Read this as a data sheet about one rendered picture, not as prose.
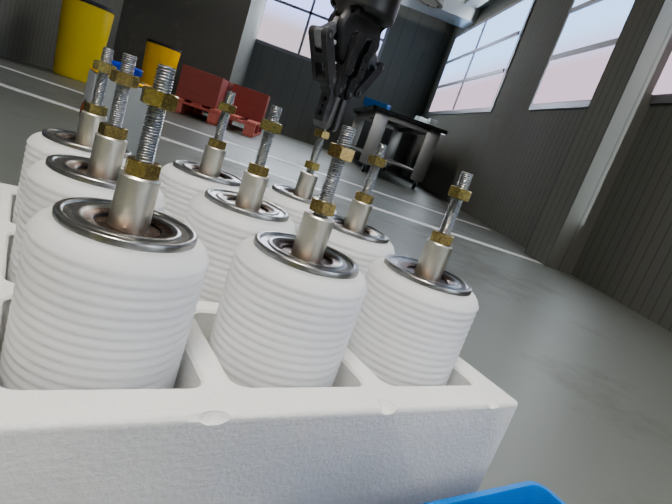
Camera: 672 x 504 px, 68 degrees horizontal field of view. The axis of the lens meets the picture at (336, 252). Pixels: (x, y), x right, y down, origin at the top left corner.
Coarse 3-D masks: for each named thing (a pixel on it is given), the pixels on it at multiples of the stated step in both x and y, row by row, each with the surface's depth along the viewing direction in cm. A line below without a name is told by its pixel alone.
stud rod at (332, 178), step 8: (344, 128) 32; (352, 128) 32; (344, 136) 32; (352, 136) 32; (344, 144) 32; (336, 160) 33; (336, 168) 33; (328, 176) 33; (336, 176) 33; (328, 184) 33; (336, 184) 33; (320, 192) 33; (328, 192) 33; (328, 200) 33; (320, 216) 33
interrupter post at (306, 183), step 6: (300, 174) 59; (306, 174) 58; (300, 180) 59; (306, 180) 58; (312, 180) 59; (300, 186) 59; (306, 186) 59; (312, 186) 59; (294, 192) 59; (300, 192) 59; (306, 192) 59; (312, 192) 59; (306, 198) 59
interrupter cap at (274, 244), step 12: (264, 240) 34; (276, 240) 35; (288, 240) 36; (264, 252) 32; (276, 252) 31; (288, 252) 34; (324, 252) 36; (336, 252) 37; (288, 264) 31; (300, 264) 31; (312, 264) 32; (324, 264) 34; (336, 264) 34; (348, 264) 35; (324, 276) 31; (336, 276) 32; (348, 276) 32
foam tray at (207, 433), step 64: (0, 192) 48; (0, 256) 35; (0, 320) 28; (192, 384) 30; (384, 384) 36; (448, 384) 44; (0, 448) 21; (64, 448) 22; (128, 448) 24; (192, 448) 26; (256, 448) 28; (320, 448) 31; (384, 448) 34; (448, 448) 38
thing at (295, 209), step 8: (272, 192) 57; (272, 200) 56; (280, 200) 56; (288, 200) 56; (296, 200) 56; (288, 208) 56; (296, 208) 56; (304, 208) 56; (296, 216) 56; (296, 224) 56; (296, 232) 56
